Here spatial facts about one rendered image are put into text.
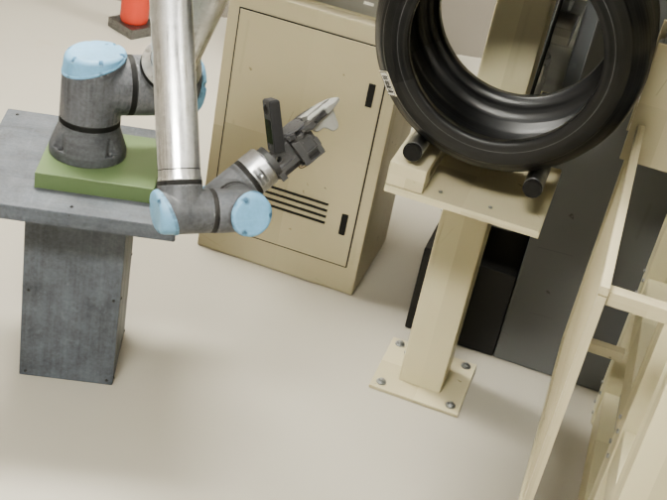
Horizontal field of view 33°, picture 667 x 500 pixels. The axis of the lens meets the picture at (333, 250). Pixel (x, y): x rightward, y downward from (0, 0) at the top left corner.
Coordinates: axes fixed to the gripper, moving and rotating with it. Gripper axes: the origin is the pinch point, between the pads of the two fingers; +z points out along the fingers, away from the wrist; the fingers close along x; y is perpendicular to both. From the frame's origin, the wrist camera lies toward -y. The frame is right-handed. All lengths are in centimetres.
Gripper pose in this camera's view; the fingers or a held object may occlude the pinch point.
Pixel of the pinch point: (332, 98)
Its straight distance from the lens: 247.7
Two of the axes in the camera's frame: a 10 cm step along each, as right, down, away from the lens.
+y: 5.3, 7.4, 4.1
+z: 7.6, -6.3, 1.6
